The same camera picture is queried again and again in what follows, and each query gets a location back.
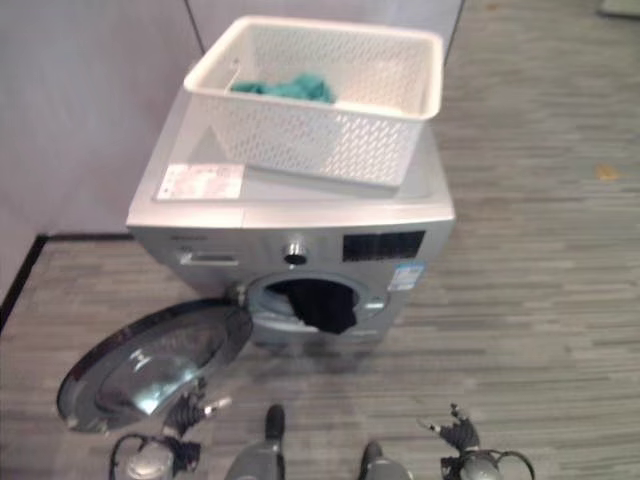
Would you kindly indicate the round chrome washer door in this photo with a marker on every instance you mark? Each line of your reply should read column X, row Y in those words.
column 150, row 360

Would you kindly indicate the robot leg silver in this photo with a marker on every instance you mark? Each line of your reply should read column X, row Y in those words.
column 260, row 460
column 379, row 465

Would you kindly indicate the white perforated plastic laundry basket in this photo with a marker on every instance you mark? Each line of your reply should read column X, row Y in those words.
column 325, row 140

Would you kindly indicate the robot left arm silver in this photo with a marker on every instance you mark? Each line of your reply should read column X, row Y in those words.
column 147, row 465

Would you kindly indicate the chrome washer control knob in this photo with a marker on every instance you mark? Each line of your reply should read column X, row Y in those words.
column 295, row 252

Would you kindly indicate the robot left leg silver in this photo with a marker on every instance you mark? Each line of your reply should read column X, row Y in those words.
column 260, row 460

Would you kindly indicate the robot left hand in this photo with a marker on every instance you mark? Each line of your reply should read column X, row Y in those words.
column 186, row 415

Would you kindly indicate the blue energy label sticker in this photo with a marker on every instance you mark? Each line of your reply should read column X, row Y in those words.
column 406, row 278

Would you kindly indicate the robot right arm silver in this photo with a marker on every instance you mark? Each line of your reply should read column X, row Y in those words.
column 480, row 467

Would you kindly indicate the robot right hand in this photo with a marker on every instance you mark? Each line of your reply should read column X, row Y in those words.
column 460, row 432

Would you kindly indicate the silver front-load washing machine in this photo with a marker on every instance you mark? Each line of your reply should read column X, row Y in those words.
column 300, row 210

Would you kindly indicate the black baseboard strip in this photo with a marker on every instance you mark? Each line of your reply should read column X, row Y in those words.
column 30, row 270

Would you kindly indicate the washer detergent drawer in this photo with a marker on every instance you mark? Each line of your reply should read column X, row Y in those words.
column 210, row 258

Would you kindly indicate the black garment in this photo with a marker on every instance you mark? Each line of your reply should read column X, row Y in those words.
column 320, row 310

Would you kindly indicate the teal garment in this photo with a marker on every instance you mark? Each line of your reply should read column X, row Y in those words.
column 300, row 87

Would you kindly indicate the black washer display panel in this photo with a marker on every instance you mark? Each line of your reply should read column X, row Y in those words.
column 382, row 245

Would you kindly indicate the white instruction sticker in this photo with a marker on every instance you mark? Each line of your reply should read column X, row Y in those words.
column 200, row 182

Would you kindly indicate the robot right leg silver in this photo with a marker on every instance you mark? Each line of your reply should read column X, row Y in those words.
column 379, row 465

